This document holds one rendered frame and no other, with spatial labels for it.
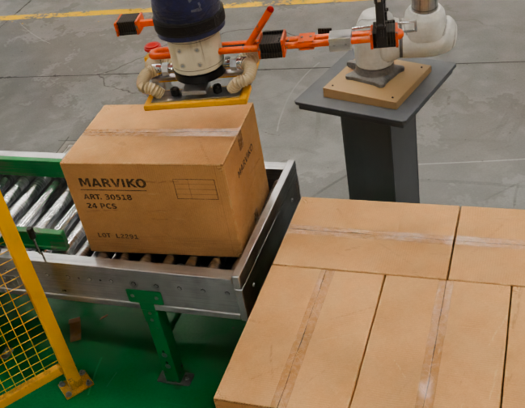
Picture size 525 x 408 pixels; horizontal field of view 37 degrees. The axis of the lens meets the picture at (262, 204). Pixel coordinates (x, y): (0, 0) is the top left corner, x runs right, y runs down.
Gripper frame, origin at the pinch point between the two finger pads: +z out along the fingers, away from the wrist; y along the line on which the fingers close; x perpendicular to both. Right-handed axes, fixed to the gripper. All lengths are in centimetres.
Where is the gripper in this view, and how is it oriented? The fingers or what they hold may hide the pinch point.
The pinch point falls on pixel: (382, 32)
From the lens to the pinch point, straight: 250.8
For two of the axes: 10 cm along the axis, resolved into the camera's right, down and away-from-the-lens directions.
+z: 1.5, 8.0, 5.8
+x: 9.8, -0.3, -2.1
